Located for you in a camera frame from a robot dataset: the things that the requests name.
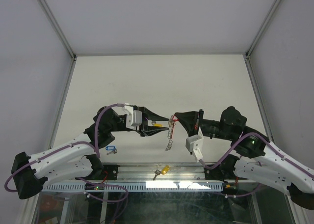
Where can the left aluminium frame post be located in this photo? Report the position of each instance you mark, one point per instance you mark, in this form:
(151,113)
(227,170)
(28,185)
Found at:
(57,28)

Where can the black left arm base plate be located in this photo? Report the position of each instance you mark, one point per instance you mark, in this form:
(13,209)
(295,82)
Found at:
(109,173)

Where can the white slotted cable duct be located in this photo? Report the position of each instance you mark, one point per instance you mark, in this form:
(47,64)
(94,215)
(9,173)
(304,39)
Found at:
(147,186)

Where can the metal keyring holder red handle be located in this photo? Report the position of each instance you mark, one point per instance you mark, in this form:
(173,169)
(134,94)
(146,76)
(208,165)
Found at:
(172,124)

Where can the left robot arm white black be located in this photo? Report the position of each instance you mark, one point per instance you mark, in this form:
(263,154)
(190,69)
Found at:
(80,157)

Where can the right aluminium frame post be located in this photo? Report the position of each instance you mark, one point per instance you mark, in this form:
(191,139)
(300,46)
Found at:
(265,23)

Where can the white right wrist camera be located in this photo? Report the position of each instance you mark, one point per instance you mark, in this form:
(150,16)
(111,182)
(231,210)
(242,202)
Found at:
(194,145)

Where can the aluminium frame post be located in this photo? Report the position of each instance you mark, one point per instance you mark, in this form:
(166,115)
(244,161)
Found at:
(57,28)
(265,23)

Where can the red tag key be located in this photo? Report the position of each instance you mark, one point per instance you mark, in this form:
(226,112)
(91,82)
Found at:
(173,118)

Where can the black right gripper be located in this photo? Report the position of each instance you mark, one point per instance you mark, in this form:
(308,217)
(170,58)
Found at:
(189,119)

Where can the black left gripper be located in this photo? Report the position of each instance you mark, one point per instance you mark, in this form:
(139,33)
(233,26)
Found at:
(143,129)

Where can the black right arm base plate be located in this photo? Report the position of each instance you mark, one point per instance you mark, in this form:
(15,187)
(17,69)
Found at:
(218,174)

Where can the aluminium mounting rail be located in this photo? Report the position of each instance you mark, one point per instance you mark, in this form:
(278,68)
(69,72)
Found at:
(129,172)

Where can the yellow tag key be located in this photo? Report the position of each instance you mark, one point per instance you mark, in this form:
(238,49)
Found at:
(156,124)
(161,172)

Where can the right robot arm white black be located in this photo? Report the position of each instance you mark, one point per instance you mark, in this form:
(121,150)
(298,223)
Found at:
(252,155)

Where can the blue tag key on table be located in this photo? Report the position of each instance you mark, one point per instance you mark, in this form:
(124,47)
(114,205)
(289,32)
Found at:
(111,149)

